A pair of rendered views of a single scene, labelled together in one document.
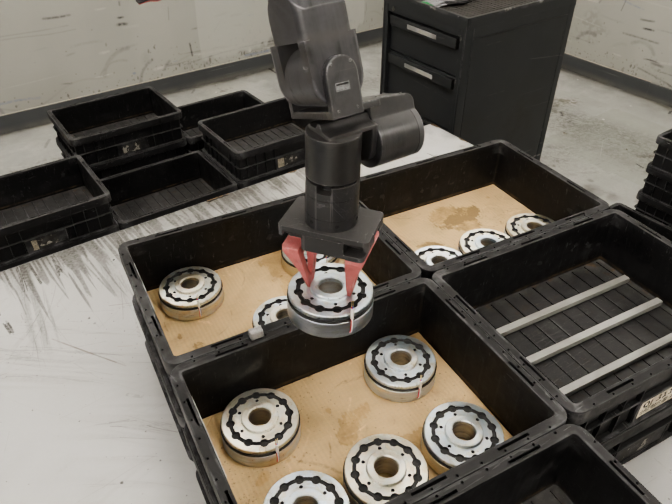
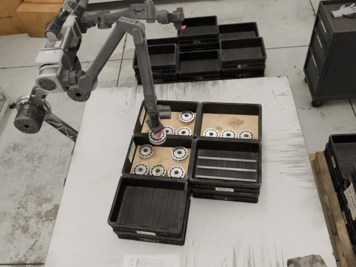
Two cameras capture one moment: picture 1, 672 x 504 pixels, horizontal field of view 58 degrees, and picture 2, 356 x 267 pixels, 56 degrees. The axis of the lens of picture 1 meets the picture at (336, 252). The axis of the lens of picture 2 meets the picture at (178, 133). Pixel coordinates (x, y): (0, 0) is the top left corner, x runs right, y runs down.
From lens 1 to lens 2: 1.43 m
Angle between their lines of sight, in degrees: 35
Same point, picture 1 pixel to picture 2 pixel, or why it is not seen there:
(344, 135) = (151, 114)
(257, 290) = (169, 121)
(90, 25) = not seen: outside the picture
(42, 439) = (119, 133)
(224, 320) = not seen: hidden behind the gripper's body
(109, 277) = not seen: hidden behind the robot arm
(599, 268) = (254, 155)
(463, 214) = (238, 122)
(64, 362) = (132, 117)
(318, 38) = (147, 99)
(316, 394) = (161, 151)
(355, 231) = (155, 128)
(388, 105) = (163, 110)
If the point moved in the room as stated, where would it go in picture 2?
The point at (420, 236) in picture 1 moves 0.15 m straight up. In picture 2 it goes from (219, 124) to (219, 108)
